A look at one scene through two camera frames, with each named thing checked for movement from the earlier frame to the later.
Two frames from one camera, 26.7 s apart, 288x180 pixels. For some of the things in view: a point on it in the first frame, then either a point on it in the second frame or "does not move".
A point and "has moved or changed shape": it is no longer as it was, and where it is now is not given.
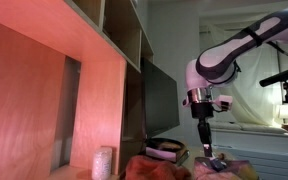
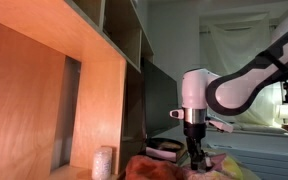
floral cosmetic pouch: (234, 170) has moved or changed shape
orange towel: (149, 168) does not move
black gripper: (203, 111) → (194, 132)
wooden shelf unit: (61, 78) does not move
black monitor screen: (160, 98) does not move
